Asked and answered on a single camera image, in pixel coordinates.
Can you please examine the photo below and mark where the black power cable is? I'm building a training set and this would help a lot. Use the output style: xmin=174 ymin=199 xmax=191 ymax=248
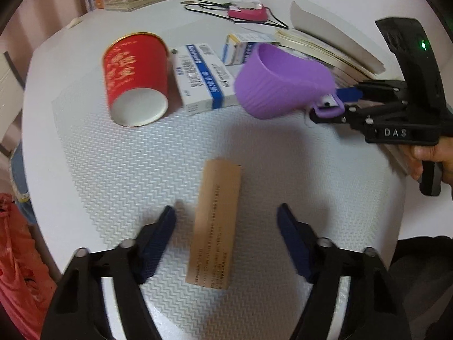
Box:
xmin=180 ymin=0 xmax=290 ymax=30

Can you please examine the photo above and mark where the right bare hand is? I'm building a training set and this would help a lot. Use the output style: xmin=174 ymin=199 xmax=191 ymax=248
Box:
xmin=398 ymin=137 xmax=453 ymax=186

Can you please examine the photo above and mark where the open book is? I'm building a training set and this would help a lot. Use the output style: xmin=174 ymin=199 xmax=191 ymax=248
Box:
xmin=274 ymin=1 xmax=420 ymax=176

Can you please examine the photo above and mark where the red paper cup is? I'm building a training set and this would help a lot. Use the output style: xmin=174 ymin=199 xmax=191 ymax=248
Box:
xmin=101 ymin=32 xmax=169 ymax=128

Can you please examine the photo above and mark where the purple silicone cup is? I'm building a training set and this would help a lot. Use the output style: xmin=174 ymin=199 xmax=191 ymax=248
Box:
xmin=234 ymin=43 xmax=336 ymax=120

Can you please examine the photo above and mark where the tan cardboard box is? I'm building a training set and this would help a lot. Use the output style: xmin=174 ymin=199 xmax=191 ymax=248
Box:
xmin=186 ymin=158 xmax=241 ymax=289

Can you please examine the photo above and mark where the white folding chair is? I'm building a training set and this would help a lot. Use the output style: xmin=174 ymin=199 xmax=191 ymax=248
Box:
xmin=0 ymin=52 xmax=25 ymax=141

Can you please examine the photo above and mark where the blue white medicine box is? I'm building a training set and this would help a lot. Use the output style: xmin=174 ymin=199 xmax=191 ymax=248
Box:
xmin=170 ymin=43 xmax=239 ymax=115

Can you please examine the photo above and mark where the small white medicine box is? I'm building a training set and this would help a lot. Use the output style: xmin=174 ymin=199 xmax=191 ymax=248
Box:
xmin=221 ymin=32 xmax=277 ymax=66

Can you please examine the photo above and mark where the white woven placemat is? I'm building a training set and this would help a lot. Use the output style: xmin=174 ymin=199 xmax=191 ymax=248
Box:
xmin=50 ymin=24 xmax=408 ymax=340

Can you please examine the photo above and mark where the red bed cover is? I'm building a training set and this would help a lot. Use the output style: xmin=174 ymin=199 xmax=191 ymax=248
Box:
xmin=1 ymin=194 xmax=56 ymax=339

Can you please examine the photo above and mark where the pink mini iron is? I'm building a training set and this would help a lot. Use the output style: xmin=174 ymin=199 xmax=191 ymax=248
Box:
xmin=227 ymin=0 xmax=268 ymax=22

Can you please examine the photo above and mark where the small cream eraser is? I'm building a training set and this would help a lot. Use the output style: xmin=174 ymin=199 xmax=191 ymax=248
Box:
xmin=66 ymin=17 xmax=83 ymax=29

